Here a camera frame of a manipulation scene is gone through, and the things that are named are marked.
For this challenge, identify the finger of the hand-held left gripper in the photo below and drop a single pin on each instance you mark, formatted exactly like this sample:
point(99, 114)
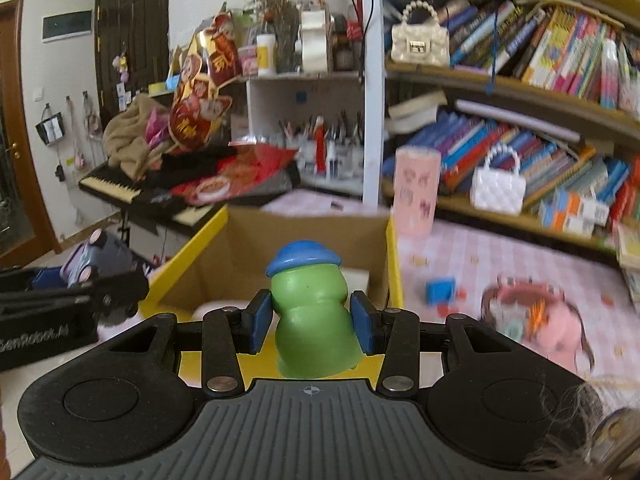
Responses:
point(47, 277)
point(125, 287)

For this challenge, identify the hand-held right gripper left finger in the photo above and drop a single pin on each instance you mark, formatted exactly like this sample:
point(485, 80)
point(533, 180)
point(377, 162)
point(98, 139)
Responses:
point(260, 322)

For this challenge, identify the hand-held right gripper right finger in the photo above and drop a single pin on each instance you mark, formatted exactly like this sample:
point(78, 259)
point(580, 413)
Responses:
point(365, 322)

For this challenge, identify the purple toy car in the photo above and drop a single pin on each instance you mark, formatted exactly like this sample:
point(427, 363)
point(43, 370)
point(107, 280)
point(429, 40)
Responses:
point(105, 255)

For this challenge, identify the cream cube block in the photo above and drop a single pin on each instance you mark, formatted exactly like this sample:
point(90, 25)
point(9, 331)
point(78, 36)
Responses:
point(359, 280)

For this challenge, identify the green toy figure blue cap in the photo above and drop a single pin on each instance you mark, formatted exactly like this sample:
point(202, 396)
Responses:
point(310, 310)

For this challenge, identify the yellow cardboard box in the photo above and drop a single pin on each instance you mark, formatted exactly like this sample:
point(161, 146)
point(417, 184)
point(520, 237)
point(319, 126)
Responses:
point(235, 260)

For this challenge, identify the small blue toy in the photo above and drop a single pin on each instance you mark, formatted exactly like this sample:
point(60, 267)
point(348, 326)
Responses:
point(440, 291)

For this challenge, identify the pink plush doll brown hair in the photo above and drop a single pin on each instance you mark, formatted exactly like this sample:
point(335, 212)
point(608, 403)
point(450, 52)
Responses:
point(555, 325)

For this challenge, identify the black keyboard stand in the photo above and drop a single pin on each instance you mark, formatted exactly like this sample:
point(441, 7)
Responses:
point(124, 230)

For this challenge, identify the brown framed glass door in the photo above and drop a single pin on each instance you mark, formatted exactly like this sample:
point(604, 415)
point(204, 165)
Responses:
point(15, 185)

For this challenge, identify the black electronic keyboard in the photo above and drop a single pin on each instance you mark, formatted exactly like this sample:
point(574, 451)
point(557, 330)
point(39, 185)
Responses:
point(110, 187)

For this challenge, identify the pink checked printed tablecloth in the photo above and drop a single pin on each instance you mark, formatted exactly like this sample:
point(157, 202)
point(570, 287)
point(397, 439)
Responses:
point(450, 260)

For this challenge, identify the black fuzzy cloth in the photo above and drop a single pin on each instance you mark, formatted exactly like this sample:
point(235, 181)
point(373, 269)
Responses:
point(190, 165)

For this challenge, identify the pink cartoon canister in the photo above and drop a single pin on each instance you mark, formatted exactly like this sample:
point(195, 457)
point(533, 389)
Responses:
point(416, 190)

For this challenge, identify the beige towel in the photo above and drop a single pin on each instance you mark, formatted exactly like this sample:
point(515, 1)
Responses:
point(130, 145)

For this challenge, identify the small hanging bag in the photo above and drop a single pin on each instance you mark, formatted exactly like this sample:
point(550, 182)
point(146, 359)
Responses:
point(52, 130)

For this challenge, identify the red foil snack bags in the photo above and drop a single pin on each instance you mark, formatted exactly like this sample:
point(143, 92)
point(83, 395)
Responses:
point(255, 165)

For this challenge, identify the cups of pens and brushes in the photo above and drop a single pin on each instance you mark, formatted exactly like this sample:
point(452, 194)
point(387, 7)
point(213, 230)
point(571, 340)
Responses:
point(345, 155)

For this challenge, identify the red gold paper decoration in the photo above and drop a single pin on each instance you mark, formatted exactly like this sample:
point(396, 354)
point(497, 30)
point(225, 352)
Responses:
point(192, 120)

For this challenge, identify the red tassel ornament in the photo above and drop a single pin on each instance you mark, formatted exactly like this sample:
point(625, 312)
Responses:
point(319, 145)

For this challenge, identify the thick books lying flat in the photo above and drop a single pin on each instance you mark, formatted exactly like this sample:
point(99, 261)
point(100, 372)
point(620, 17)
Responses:
point(415, 110)

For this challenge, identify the white cubby shelf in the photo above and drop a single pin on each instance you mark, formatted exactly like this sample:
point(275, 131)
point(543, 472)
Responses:
point(280, 105)

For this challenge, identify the orange blue carton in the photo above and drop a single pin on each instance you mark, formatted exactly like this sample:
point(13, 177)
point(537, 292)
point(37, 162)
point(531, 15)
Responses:
point(560, 222)
point(585, 205)

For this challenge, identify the small hanging plush charms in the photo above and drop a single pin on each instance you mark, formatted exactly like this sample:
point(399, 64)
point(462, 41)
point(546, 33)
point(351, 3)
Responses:
point(121, 67)

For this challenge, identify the row of blue-spined books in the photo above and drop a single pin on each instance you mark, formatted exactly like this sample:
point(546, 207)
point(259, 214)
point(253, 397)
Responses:
point(550, 160)

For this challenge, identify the rolled white paper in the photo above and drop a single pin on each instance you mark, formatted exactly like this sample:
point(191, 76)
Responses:
point(520, 120)

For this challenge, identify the small pink box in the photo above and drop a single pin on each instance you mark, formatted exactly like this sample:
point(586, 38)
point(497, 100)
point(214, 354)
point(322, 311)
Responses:
point(247, 60)

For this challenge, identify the white bottle yellow label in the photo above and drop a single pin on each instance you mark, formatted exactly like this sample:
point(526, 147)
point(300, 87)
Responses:
point(266, 57)

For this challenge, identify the wooden bookshelf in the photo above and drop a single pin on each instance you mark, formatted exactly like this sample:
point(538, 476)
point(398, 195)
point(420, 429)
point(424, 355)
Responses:
point(460, 74)

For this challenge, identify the dark wooden door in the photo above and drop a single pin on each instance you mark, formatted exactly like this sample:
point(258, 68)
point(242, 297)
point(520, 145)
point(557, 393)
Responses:
point(135, 20)

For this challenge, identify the brown glass bottle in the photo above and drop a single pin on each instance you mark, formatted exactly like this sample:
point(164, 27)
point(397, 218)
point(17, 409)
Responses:
point(343, 55)

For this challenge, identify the pile of books and papers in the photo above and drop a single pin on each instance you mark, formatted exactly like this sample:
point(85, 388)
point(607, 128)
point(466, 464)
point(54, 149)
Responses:
point(630, 250)

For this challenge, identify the large cream tape roll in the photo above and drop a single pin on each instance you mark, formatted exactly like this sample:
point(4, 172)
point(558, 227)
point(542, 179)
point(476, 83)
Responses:
point(312, 45)

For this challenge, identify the row of thin colourful books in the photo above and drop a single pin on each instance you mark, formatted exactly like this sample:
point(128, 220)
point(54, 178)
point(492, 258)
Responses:
point(560, 45)

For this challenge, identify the white shelf post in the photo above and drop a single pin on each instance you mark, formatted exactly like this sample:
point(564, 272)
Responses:
point(374, 110)

